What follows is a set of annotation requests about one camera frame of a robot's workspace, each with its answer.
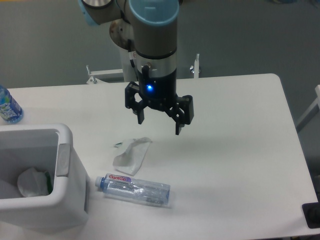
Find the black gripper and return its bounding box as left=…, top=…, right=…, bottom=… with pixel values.
left=124, top=70, right=194, bottom=136

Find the crumpled white tissue in bin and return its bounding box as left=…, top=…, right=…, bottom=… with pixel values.
left=17, top=167, right=53, bottom=198

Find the white plastic trash can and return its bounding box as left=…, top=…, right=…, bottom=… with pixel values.
left=0, top=123, right=90, bottom=229

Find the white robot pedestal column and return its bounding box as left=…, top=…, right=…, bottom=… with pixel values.
left=109, top=19, right=139, bottom=83

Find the white paper wrapper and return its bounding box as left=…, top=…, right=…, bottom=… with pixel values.
left=112, top=137, right=152, bottom=177

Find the white metal base frame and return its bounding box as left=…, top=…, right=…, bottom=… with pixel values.
left=86, top=53, right=201, bottom=85

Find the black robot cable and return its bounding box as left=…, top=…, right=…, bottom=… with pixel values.
left=126, top=39, right=140, bottom=82

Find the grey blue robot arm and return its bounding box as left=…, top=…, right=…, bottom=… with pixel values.
left=78, top=0, right=194, bottom=135

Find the crushed clear Ganten bottle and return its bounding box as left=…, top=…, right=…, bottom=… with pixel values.
left=94, top=173, right=171, bottom=207

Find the blue labelled water bottle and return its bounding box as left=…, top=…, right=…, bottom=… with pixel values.
left=0, top=85, right=24, bottom=124

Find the white furniture leg right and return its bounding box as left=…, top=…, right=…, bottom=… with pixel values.
left=295, top=84, right=320, bottom=133

